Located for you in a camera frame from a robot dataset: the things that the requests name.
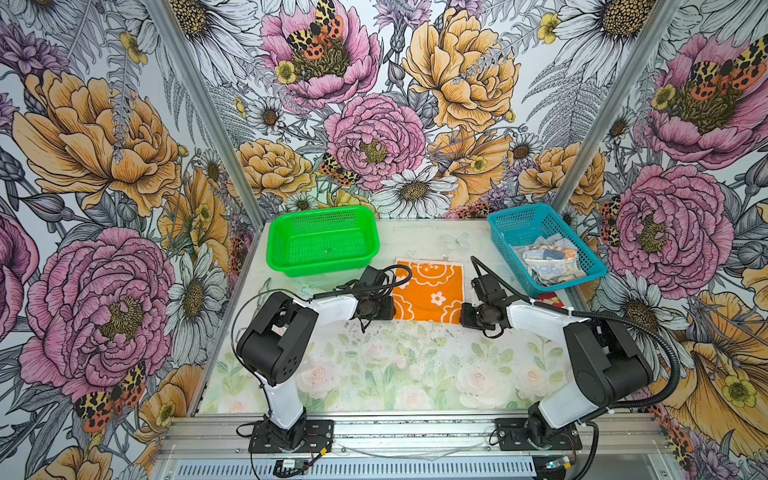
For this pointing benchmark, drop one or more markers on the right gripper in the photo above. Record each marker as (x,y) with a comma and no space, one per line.
(466,321)

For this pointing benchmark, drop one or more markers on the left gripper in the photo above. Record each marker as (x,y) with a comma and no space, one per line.
(387,313)

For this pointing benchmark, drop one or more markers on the orange white patterned towel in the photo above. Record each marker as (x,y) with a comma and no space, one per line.
(435,292)

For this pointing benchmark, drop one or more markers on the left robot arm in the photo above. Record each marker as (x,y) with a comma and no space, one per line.
(273,345)

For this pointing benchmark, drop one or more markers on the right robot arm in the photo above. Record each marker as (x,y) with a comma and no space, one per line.
(606,362)

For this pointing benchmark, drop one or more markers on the red white small box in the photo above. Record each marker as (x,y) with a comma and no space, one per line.
(551,298)

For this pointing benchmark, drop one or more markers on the green plastic basket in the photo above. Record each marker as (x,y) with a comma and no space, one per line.
(322,241)

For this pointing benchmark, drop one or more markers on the grey blue towel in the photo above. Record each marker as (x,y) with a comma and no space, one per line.
(551,260)

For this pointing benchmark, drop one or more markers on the teal plastic basket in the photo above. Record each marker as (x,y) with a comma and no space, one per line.
(521,225)

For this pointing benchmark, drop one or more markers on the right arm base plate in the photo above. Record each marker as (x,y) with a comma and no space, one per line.
(519,434)

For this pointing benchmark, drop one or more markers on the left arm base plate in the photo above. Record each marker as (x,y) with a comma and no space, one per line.
(306,436)

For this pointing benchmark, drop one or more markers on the aluminium front rail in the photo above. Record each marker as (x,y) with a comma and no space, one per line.
(419,435)

